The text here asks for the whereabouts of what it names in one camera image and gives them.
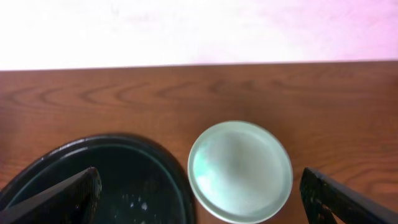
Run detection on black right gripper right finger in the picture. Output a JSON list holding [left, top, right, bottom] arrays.
[[300, 167, 397, 224]]

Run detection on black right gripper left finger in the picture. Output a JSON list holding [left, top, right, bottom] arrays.
[[1, 167, 102, 224]]

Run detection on pale green plate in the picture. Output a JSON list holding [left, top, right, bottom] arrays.
[[187, 121, 294, 223]]

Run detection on round black serving tray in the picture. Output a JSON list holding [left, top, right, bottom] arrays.
[[1, 134, 197, 224]]

